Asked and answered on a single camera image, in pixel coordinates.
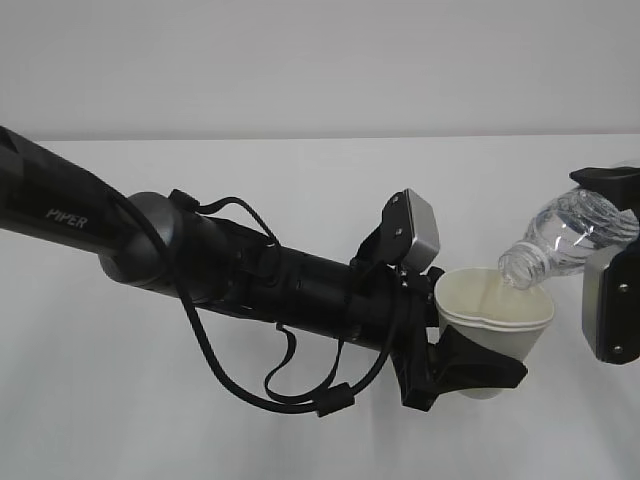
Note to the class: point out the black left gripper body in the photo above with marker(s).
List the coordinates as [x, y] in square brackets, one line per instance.
[390, 311]

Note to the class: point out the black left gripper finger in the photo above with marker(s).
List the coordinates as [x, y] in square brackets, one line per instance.
[479, 363]

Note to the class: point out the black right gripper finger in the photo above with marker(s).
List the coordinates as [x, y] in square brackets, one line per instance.
[619, 185]

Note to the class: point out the clear plastic water bottle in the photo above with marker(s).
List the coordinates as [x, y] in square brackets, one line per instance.
[563, 235]

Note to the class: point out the white paper cup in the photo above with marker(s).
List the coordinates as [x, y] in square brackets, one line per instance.
[478, 304]

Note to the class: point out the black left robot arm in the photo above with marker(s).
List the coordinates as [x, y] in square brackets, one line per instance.
[176, 246]

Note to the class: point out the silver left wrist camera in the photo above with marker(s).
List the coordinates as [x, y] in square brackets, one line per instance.
[409, 232]

